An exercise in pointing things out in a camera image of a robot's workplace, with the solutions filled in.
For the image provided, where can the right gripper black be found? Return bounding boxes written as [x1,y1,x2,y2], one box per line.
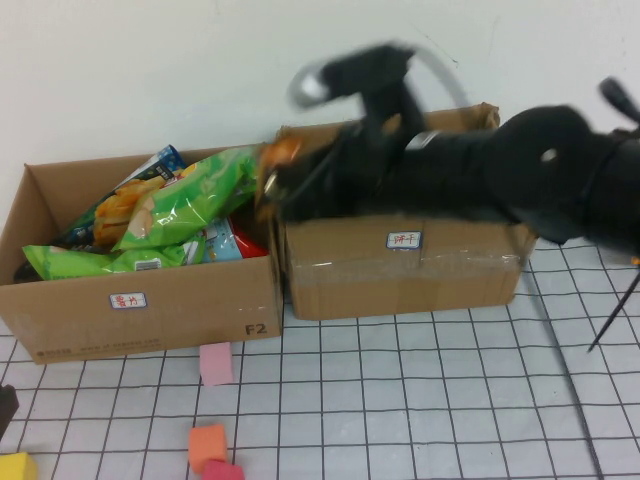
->
[272,117,416,221]

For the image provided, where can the small gold and black snack packet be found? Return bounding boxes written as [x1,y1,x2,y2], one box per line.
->
[253,137,304,221]

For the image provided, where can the green Lay's cucumber chips bag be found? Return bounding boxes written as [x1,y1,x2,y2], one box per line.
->
[112,144,261,251]

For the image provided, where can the blue bag of orange crisps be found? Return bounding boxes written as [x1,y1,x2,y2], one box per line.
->
[52,143,189,249]

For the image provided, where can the red snack bag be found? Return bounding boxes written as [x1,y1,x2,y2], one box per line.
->
[229,219,269,257]

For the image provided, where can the light blue white snack bag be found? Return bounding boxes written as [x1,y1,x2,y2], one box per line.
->
[187,217,241,264]

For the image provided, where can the green snack bag with barcode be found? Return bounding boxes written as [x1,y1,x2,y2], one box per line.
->
[22,234,206,281]

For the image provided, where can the white label with red writing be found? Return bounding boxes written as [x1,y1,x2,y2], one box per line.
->
[384,231,424,250]
[108,291,149,309]

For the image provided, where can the taped cardboard box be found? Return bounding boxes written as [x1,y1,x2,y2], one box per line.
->
[274,102,539,321]

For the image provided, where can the cardboard box with F2 print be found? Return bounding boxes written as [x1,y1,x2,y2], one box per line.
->
[0,142,285,365]

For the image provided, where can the pink foam block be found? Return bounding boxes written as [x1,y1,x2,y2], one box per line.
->
[199,342,235,387]

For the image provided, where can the white grid pattern tablecloth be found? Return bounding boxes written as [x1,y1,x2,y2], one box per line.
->
[0,198,640,480]

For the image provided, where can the orange foam cube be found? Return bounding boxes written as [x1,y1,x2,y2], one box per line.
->
[188,423,227,475]

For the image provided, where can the red foam cube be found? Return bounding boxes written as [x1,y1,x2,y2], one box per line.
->
[201,459,246,480]

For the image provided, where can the yellow foam block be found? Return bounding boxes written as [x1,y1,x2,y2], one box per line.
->
[0,452,39,480]

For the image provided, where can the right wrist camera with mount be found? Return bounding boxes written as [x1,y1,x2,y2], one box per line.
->
[288,42,426,131]

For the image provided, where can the black looped cable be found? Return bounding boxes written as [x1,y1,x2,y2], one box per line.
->
[598,77,640,121]

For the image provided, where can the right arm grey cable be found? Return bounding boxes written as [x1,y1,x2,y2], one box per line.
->
[412,42,604,480]

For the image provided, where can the thin black cable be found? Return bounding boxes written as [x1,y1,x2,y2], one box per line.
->
[587,257,640,352]

